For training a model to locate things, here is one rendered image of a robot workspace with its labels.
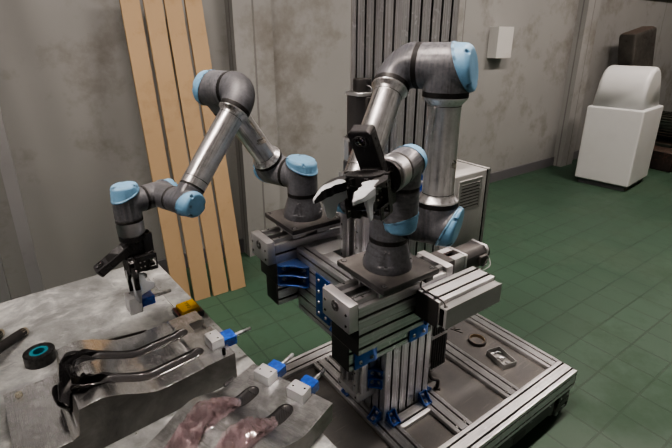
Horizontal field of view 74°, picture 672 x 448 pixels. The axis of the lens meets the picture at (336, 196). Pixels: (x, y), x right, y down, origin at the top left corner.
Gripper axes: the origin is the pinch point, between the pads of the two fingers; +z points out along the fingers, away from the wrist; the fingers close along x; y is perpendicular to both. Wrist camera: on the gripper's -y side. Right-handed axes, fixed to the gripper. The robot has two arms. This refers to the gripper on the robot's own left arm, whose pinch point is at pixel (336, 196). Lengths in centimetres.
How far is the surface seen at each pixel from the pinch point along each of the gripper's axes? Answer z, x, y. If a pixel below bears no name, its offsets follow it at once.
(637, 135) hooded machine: -533, -77, 92
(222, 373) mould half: -12, 49, 55
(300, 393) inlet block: -12, 24, 55
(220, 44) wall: -196, 198, -46
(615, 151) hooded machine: -539, -57, 111
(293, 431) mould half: -4, 21, 57
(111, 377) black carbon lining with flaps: 9, 64, 45
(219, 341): -15, 52, 48
